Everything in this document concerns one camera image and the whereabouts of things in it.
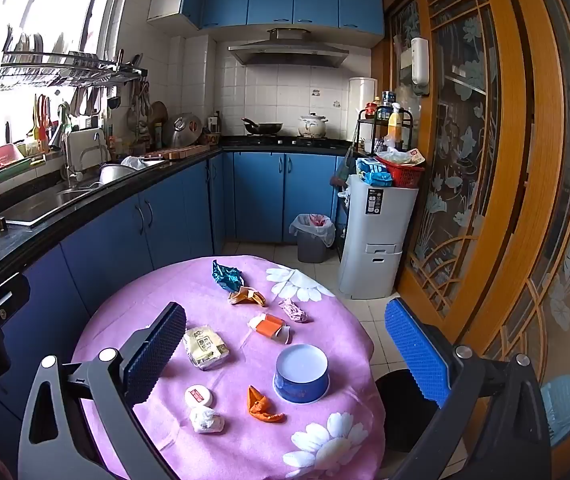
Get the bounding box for teal crumpled foil wrapper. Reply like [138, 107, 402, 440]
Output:
[211, 259, 244, 293]

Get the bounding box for white round small lid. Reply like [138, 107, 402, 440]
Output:
[184, 384, 215, 409]

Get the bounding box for wooden glass sliding door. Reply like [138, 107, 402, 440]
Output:
[382, 0, 570, 466]

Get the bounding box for pink floral tablecloth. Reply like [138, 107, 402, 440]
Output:
[71, 255, 386, 480]

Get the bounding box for wooden cutting board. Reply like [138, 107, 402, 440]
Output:
[144, 145, 212, 161]

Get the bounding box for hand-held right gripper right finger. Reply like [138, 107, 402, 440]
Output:
[384, 297, 553, 480]

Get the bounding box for steel kitchen sink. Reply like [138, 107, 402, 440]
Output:
[0, 180, 106, 228]

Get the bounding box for orange and white small carton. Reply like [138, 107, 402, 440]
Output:
[248, 313, 292, 345]

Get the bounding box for light blue plastic stool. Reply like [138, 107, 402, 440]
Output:
[540, 375, 570, 446]

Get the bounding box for black round bin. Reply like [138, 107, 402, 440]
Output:
[375, 369, 446, 453]

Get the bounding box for black gas stove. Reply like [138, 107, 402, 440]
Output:
[222, 136, 348, 150]

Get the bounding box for pink crumpled wrapper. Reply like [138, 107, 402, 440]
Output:
[278, 298, 310, 324]

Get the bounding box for blue round bowl container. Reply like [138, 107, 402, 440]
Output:
[274, 344, 331, 404]

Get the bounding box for white plastic bag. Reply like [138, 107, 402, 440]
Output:
[120, 155, 156, 172]

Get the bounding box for pink plastic drain basket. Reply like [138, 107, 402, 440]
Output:
[0, 142, 33, 181]

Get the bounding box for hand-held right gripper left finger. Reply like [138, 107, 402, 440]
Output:
[17, 302, 187, 480]

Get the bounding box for chrome kitchen faucet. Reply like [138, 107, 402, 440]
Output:
[60, 132, 108, 190]

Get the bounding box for steel range hood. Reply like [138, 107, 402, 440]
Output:
[228, 27, 350, 68]

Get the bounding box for white wall dispenser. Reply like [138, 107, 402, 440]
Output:
[410, 37, 431, 96]

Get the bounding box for black frying pan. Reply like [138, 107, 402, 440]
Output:
[241, 118, 284, 137]

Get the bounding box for blue lower cabinets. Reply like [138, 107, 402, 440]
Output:
[0, 151, 353, 421]

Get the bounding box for white crumpled tissue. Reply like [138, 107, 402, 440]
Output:
[189, 406, 225, 434]

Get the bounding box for black metal storage rack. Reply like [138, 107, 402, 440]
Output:
[352, 108, 415, 157]

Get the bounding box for metal dish rack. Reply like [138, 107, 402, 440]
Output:
[0, 25, 148, 93]

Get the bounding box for grey water dispenser cabinet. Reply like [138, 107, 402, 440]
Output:
[336, 174, 420, 299]

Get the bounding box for grey trash bin with bag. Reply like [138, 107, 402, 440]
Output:
[289, 213, 336, 264]

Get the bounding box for orange and white crumpled wrapper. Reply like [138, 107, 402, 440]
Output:
[229, 286, 267, 307]

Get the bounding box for silver wok lid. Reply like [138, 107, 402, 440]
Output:
[163, 112, 204, 148]

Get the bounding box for blue wipes packet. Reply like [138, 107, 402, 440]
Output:
[355, 157, 395, 187]

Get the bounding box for beige snack packet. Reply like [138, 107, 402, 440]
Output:
[183, 326, 231, 372]

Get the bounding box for white clay pot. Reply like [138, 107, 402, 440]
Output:
[298, 114, 329, 138]

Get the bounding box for steel mixing bowl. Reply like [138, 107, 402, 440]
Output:
[97, 162, 138, 186]

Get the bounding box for red plastic basket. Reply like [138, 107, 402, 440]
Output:
[375, 154, 426, 190]

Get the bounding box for yellow spray bottle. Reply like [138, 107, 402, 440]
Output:
[386, 102, 405, 147]

